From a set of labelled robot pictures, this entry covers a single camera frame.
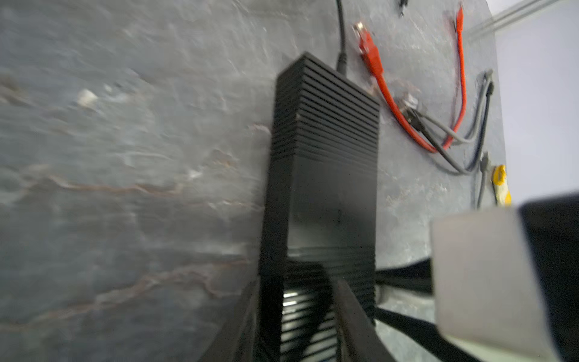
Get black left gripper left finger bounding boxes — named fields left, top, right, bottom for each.
left=200, top=280, right=260, bottom=361

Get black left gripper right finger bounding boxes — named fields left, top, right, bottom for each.
left=333, top=280, right=395, bottom=361

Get black network switch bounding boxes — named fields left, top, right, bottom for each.
left=257, top=53, right=380, bottom=361

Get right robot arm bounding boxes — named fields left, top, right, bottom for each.
left=375, top=257, right=476, bottom=361

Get yellow work glove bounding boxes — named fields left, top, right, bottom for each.
left=492, top=164, right=512, bottom=207

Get black ethernet cable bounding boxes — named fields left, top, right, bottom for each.
left=402, top=81, right=495, bottom=175

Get grey ethernet cable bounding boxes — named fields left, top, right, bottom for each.
left=397, top=68, right=494, bottom=175

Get red ethernet cable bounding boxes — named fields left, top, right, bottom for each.
left=353, top=4, right=467, bottom=154

